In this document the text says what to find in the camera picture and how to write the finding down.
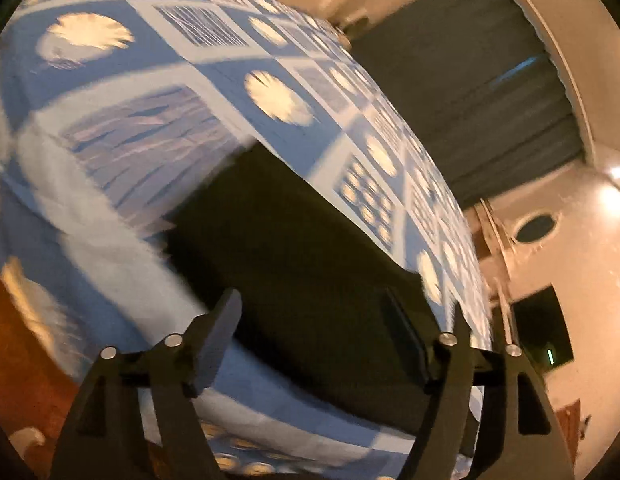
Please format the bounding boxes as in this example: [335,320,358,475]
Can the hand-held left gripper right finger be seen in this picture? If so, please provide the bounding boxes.
[383,287,575,480]

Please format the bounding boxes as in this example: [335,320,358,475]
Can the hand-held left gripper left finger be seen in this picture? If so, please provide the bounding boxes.
[50,288,243,480]

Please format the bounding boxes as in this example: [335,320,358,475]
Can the black pants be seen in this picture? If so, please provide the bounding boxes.
[162,140,486,458]

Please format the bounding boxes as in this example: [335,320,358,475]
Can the wooden door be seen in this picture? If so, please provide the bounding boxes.
[555,399,595,467]

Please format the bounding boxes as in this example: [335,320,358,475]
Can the white object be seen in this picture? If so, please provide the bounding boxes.
[8,427,46,457]

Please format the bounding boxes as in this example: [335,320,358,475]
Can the blue patterned bed blanket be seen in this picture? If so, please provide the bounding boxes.
[0,0,493,478]

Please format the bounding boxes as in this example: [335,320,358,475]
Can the dark grey curtain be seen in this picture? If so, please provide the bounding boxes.
[347,0,591,208]

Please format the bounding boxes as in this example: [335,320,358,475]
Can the black wall television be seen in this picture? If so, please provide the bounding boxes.
[510,285,575,372]

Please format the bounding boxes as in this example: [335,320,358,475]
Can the oval wall mirror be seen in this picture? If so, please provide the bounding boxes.
[512,210,562,247]

